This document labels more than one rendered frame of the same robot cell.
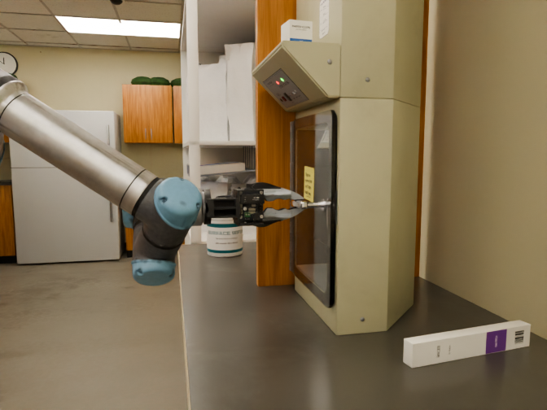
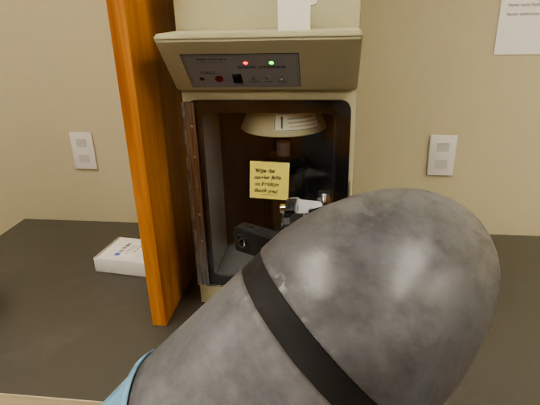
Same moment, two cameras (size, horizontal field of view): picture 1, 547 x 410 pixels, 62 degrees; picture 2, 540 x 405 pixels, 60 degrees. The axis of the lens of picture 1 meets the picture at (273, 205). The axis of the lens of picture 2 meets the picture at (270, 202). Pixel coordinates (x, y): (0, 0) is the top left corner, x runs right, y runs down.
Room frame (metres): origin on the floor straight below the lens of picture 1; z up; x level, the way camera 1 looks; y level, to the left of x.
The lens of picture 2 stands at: (0.74, 0.72, 1.54)
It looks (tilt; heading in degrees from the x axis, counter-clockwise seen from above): 23 degrees down; 290
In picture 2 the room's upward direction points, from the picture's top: 1 degrees counter-clockwise
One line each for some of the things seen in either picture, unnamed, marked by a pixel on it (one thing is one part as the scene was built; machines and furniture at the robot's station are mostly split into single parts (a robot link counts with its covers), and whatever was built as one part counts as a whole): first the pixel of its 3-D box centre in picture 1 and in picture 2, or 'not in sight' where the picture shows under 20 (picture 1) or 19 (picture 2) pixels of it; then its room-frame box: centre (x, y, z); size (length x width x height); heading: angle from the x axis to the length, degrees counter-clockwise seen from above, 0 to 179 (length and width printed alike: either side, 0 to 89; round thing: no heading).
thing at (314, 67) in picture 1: (289, 82); (261, 63); (1.02, -0.04, 1.46); 0.32 x 0.11 x 0.10; 13
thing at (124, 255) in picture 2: not in sight; (134, 255); (1.44, -0.16, 0.96); 0.16 x 0.12 x 0.04; 6
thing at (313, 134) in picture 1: (310, 203); (269, 202); (1.03, -0.08, 1.19); 0.30 x 0.01 x 0.40; 12
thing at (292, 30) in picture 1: (296, 38); (293, 10); (0.97, -0.05, 1.54); 0.05 x 0.05 x 0.06; 19
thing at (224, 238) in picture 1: (225, 233); not in sight; (1.64, 0.18, 1.02); 0.13 x 0.13 x 0.15
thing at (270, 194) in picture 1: (284, 194); (305, 205); (0.94, -0.02, 1.22); 0.09 x 0.06 x 0.03; 103
